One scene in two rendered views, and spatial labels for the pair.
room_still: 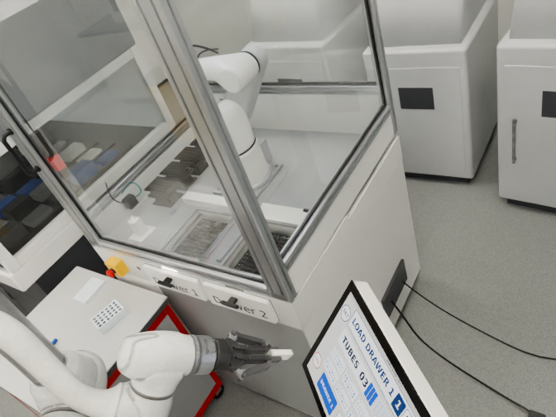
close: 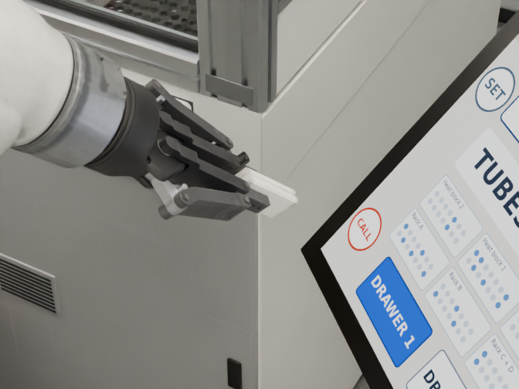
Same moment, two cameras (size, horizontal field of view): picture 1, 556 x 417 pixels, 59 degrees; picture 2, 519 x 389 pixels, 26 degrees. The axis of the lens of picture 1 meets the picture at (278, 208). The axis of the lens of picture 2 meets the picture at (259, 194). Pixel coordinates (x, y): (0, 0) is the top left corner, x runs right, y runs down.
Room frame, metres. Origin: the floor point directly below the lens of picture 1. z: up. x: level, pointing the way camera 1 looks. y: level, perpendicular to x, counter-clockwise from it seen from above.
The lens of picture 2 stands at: (0.08, 0.33, 1.71)
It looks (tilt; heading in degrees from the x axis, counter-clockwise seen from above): 42 degrees down; 345
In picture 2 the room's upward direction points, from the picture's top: straight up
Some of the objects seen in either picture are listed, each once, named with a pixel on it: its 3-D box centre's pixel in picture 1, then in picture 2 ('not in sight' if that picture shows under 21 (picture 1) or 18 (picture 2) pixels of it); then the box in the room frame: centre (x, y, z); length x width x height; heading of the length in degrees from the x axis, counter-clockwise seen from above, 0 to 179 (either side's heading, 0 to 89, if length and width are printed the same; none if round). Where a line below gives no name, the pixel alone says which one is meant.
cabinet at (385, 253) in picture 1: (281, 272); (145, 130); (1.72, 0.10, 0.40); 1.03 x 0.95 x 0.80; 46
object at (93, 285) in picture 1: (89, 290); not in sight; (1.68, 0.90, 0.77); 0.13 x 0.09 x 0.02; 137
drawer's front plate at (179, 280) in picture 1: (174, 281); not in sight; (1.40, 0.47, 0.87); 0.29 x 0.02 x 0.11; 46
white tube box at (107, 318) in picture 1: (108, 316); not in sight; (1.46, 0.79, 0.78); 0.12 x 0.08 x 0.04; 120
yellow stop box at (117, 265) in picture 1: (116, 266); not in sight; (1.62, 0.72, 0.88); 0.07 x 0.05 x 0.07; 46
